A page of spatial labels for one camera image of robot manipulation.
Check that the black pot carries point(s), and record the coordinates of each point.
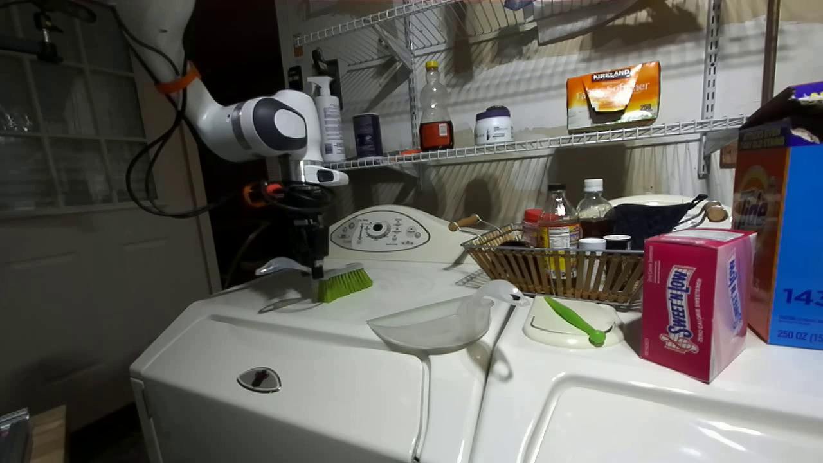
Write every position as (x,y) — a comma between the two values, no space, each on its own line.
(650,222)

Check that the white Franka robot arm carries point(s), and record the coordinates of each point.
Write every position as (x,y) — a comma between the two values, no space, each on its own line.
(257,124)

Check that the pink carton box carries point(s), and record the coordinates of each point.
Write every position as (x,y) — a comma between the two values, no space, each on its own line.
(689,308)

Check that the yellow cap bottle red liquid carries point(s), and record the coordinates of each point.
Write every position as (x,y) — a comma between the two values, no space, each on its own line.
(434,110)

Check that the white jar dark lid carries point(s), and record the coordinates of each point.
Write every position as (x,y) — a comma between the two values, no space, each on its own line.
(494,126)

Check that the glass pane window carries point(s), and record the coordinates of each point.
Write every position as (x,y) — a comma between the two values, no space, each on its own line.
(67,110)

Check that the orange and blue carton box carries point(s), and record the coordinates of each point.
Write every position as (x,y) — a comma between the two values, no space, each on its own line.
(797,240)

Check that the red cap jar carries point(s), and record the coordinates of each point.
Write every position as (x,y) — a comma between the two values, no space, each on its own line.
(535,226)

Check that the white spray bottle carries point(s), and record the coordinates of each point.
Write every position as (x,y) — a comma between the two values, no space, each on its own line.
(326,118)

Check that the orange Kirkland box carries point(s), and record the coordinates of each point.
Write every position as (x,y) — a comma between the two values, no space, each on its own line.
(613,96)

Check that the dark cylindrical can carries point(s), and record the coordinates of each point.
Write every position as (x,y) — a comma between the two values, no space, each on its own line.
(369,135)

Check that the wicker basket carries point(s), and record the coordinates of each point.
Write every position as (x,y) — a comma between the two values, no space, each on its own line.
(555,274)

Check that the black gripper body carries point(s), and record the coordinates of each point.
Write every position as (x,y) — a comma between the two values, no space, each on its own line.
(302,231)

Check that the clear bottle white cap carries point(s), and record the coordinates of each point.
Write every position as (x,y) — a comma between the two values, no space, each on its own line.
(591,208)

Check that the white washer with round dial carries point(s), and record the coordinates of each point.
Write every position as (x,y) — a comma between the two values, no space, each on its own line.
(325,387)

